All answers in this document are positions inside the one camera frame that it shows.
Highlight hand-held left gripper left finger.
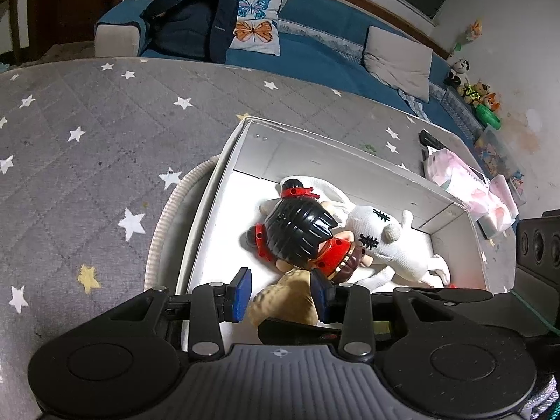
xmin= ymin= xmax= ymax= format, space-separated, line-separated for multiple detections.
xmin=105 ymin=267 xmax=253 ymax=357

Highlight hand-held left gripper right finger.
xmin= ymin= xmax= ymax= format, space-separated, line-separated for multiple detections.
xmin=310 ymin=270 xmax=442 ymax=362

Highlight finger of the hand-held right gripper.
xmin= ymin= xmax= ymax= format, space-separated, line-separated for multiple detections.
xmin=258 ymin=318 xmax=346 ymax=346

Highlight tan plush toy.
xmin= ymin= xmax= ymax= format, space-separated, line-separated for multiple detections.
xmin=247 ymin=269 xmax=318 ymax=327

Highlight black-haired red doll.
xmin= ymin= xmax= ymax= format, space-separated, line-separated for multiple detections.
xmin=245 ymin=176 xmax=375 ymax=283

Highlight white plush animal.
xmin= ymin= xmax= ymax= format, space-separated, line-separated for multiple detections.
xmin=315 ymin=179 xmax=452 ymax=292

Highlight white cardboard box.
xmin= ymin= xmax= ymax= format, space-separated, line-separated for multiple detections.
xmin=175 ymin=116 xmax=491 ymax=351

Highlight person's right hand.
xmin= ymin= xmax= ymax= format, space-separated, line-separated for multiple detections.
xmin=523 ymin=380 xmax=560 ymax=420

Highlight pink tissue pack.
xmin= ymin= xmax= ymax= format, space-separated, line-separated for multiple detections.
xmin=464 ymin=174 xmax=520 ymax=233
xmin=425 ymin=149 xmax=488 ymax=197

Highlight round beige striped mat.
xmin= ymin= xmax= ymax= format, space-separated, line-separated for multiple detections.
xmin=148 ymin=156 xmax=219 ymax=292

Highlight clear bin of blocks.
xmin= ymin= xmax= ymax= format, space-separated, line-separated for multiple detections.
xmin=473 ymin=126 xmax=528 ymax=204

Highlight small plush toys on floor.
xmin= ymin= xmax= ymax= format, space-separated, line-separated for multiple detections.
xmin=476 ymin=104 xmax=504 ymax=128

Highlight black flat device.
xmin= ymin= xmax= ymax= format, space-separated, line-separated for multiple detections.
xmin=419 ymin=129 xmax=443 ymax=160

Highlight yellow green plush toy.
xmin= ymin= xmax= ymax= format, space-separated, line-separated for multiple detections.
xmin=464 ymin=82 xmax=488 ymax=106

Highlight grey star-print blanket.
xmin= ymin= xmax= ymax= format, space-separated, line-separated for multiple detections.
xmin=0 ymin=56 xmax=521 ymax=420

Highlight blue patterned cloth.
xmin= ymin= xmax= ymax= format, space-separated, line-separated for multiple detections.
xmin=397 ymin=89 xmax=432 ymax=120

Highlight panda plush toy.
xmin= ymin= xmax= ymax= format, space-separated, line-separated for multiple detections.
xmin=444 ymin=58 xmax=472 ymax=89

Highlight blue sofa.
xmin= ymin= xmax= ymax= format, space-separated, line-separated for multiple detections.
xmin=95 ymin=0 xmax=486 ymax=141

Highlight grey pillow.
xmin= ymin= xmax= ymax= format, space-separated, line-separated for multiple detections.
xmin=363 ymin=25 xmax=434 ymax=103

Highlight dark blue backpack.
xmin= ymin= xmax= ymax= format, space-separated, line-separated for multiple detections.
xmin=140 ymin=0 xmax=240 ymax=64

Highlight butterfly print pillow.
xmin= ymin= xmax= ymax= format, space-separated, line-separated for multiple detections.
xmin=173 ymin=0 xmax=298 ymax=57

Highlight brown wooden door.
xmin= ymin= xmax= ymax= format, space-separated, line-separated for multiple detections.
xmin=26 ymin=0 xmax=130 ymax=47

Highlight green cord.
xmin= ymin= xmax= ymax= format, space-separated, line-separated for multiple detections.
xmin=512 ymin=292 xmax=558 ymax=333

